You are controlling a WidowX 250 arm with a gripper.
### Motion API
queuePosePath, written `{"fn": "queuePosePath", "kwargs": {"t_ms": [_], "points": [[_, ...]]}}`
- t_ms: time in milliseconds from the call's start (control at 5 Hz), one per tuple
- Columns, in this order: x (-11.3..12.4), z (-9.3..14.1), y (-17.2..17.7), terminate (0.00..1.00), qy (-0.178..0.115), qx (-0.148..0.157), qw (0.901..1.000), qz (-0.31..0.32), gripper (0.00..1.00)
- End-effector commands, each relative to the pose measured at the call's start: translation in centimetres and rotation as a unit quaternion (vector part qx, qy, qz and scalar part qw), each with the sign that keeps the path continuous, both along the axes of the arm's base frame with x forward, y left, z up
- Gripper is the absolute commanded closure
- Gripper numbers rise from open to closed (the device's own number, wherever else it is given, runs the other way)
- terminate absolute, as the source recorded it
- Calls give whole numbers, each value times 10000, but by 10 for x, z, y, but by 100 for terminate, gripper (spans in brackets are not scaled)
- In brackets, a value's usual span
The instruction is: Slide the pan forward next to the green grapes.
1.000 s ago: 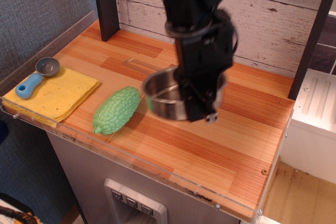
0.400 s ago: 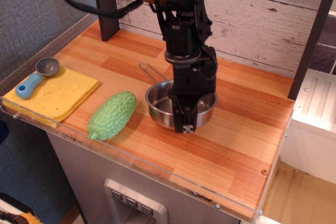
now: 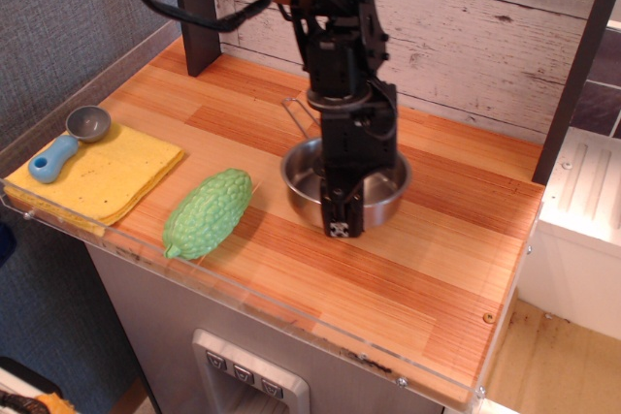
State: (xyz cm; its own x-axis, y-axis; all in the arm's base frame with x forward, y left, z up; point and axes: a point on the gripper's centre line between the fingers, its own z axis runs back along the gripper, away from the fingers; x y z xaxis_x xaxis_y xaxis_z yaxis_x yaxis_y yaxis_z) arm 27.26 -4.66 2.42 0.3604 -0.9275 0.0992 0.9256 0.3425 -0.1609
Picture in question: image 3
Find dark right support post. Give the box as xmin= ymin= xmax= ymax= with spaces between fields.
xmin=532 ymin=0 xmax=616 ymax=185

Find green bumpy toy grapes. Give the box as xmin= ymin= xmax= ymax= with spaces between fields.
xmin=162 ymin=169 xmax=252 ymax=260

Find grey toy fridge cabinet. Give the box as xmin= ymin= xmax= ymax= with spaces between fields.
xmin=87 ymin=246 xmax=444 ymax=413

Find yellow folded cloth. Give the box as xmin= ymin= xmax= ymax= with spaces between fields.
xmin=5 ymin=123 xmax=184 ymax=237

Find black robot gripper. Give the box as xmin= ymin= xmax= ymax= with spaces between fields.
xmin=307 ymin=79 xmax=398 ymax=238

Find blue handled grey scoop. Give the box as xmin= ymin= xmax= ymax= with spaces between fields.
xmin=28 ymin=106 xmax=112 ymax=184

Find dark support post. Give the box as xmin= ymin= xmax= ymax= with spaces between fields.
xmin=169 ymin=0 xmax=223 ymax=79
xmin=532 ymin=0 xmax=616 ymax=185

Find clear acrylic edge guard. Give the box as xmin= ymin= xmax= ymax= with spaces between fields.
xmin=7 ymin=173 xmax=543 ymax=413

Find orange object bottom left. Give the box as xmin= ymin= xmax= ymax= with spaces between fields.
xmin=0 ymin=390 xmax=77 ymax=414

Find dark left support post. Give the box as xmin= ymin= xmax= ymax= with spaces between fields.
xmin=169 ymin=0 xmax=223 ymax=79

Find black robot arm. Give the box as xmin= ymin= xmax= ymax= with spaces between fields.
xmin=262 ymin=0 xmax=398 ymax=238

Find silver water dispenser panel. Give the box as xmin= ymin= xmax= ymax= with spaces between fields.
xmin=192 ymin=329 xmax=311 ymax=413

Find stainless steel pan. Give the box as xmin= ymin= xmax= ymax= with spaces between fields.
xmin=280 ymin=97 xmax=412 ymax=229

